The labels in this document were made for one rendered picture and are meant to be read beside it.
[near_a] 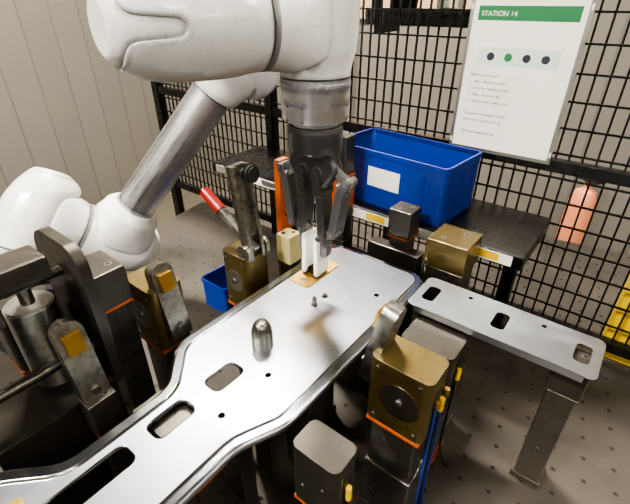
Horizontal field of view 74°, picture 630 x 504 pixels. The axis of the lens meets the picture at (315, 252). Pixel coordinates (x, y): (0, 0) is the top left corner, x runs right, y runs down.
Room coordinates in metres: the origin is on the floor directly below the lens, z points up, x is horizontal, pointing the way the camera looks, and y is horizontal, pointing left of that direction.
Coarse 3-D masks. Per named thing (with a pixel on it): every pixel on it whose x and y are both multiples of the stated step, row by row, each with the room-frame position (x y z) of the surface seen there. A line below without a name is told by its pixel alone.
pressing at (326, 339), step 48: (288, 288) 0.62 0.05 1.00; (336, 288) 0.62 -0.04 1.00; (384, 288) 0.62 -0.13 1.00; (192, 336) 0.49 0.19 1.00; (240, 336) 0.49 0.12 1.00; (288, 336) 0.49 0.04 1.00; (336, 336) 0.49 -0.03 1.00; (192, 384) 0.40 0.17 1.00; (240, 384) 0.40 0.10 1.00; (288, 384) 0.40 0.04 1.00; (144, 432) 0.32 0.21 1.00; (192, 432) 0.32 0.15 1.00; (240, 432) 0.32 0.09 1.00; (0, 480) 0.26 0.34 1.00; (48, 480) 0.26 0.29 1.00; (144, 480) 0.26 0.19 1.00; (192, 480) 0.27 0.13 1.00
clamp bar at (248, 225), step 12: (228, 168) 0.66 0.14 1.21; (240, 168) 0.68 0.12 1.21; (252, 168) 0.65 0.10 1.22; (228, 180) 0.66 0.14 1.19; (240, 180) 0.67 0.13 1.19; (252, 180) 0.64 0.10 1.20; (240, 192) 0.65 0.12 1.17; (252, 192) 0.67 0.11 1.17; (240, 204) 0.65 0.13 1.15; (252, 204) 0.67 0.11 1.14; (240, 216) 0.65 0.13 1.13; (252, 216) 0.67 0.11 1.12; (240, 228) 0.65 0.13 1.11; (252, 228) 0.67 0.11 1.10; (252, 252) 0.64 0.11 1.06; (264, 252) 0.66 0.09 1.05
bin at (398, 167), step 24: (360, 144) 1.08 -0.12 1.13; (384, 144) 1.09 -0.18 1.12; (408, 144) 1.04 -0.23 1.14; (432, 144) 1.00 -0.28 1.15; (360, 168) 0.95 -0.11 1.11; (384, 168) 0.90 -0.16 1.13; (408, 168) 0.86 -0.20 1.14; (432, 168) 0.82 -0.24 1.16; (456, 168) 0.82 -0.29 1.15; (360, 192) 0.94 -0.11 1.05; (384, 192) 0.90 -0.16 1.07; (408, 192) 0.85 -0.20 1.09; (432, 192) 0.82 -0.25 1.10; (456, 192) 0.84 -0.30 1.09; (432, 216) 0.81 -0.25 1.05
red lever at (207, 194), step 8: (200, 192) 0.72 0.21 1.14; (208, 192) 0.72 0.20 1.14; (208, 200) 0.71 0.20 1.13; (216, 200) 0.71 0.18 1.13; (216, 208) 0.70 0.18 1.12; (224, 208) 0.71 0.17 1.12; (224, 216) 0.69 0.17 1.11; (232, 216) 0.70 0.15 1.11; (232, 224) 0.68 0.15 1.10; (240, 240) 0.67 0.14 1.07; (256, 248) 0.65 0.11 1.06
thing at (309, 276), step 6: (312, 264) 0.58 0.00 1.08; (330, 264) 0.59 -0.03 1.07; (336, 264) 0.59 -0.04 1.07; (312, 270) 0.56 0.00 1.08; (330, 270) 0.57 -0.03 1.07; (294, 276) 0.56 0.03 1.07; (300, 276) 0.56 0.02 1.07; (306, 276) 0.56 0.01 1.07; (312, 276) 0.56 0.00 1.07; (318, 276) 0.56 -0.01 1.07; (324, 276) 0.56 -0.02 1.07; (294, 282) 0.54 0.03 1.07; (300, 282) 0.54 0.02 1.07; (306, 282) 0.54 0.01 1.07; (312, 282) 0.54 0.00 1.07
